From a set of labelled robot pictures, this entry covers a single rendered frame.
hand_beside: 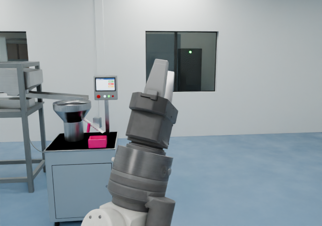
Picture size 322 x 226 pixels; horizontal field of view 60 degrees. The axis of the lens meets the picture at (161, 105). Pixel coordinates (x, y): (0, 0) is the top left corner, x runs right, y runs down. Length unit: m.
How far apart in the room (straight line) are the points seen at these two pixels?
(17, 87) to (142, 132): 3.14
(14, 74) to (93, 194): 1.60
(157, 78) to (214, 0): 5.06
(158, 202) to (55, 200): 2.49
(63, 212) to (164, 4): 3.78
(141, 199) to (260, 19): 5.43
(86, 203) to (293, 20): 4.84
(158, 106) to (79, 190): 2.42
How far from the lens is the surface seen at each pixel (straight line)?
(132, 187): 0.40
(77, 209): 2.87
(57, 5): 5.36
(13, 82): 3.50
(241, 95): 5.64
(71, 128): 2.82
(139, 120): 0.40
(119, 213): 0.42
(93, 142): 2.60
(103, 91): 2.86
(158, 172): 0.40
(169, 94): 0.47
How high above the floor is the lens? 1.62
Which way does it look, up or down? 11 degrees down
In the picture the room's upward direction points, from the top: straight up
